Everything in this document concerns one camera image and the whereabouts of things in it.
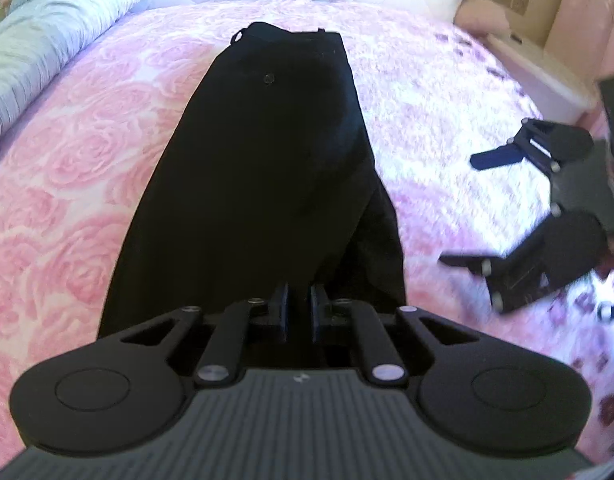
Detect white striped quilt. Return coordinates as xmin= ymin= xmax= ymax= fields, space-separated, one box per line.
xmin=0 ymin=0 xmax=140 ymax=140

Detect white bedside shelf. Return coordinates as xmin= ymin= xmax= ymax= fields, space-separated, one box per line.
xmin=485 ymin=32 xmax=598 ymax=125

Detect black trousers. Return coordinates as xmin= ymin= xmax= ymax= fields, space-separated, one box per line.
xmin=98 ymin=22 xmax=407 ymax=337

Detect pink curtain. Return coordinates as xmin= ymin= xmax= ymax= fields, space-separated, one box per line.
xmin=546 ymin=0 xmax=614 ymax=84

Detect pink floral blanket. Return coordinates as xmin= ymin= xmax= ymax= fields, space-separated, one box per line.
xmin=0 ymin=0 xmax=614 ymax=468

